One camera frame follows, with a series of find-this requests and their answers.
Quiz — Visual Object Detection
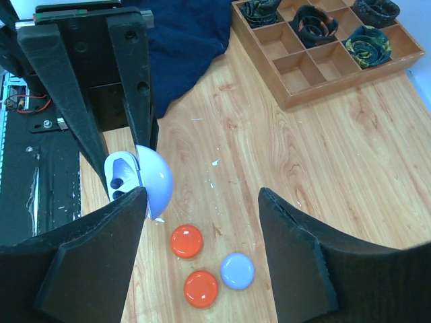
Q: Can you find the rolled black tie top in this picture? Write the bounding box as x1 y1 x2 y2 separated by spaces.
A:
351 0 401 28

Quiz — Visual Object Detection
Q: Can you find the rolled black orange tie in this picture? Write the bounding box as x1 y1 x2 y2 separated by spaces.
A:
289 5 339 48

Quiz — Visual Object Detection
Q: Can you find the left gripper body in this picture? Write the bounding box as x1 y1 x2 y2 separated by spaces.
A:
34 5 158 149

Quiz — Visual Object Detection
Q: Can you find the dark blue cloth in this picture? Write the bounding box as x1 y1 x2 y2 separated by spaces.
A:
122 0 232 118

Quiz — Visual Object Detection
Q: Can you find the wooden compartment tray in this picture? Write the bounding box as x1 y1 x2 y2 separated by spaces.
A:
232 1 425 108

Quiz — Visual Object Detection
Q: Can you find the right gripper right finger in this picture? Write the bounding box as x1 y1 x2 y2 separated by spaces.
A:
258 188 430 322

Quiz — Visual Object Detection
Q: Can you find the rolled green patterned tie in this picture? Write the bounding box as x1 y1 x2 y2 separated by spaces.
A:
343 25 392 69

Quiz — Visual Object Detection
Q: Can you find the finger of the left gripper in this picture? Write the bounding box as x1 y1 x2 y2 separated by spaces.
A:
18 24 108 190
106 13 152 147

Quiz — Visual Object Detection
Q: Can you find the purple earbud case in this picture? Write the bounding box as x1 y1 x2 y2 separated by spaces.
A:
104 145 174 220
220 252 255 290

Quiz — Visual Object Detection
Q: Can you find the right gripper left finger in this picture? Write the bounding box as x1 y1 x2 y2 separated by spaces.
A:
1 187 147 322

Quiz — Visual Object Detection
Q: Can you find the folded dark tie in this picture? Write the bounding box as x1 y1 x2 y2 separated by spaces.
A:
240 0 281 29

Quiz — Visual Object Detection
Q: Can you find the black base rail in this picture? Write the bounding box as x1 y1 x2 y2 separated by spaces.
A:
0 73 84 248

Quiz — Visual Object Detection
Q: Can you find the orange earbud case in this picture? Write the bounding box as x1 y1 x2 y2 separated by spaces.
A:
183 270 219 309
170 224 203 259

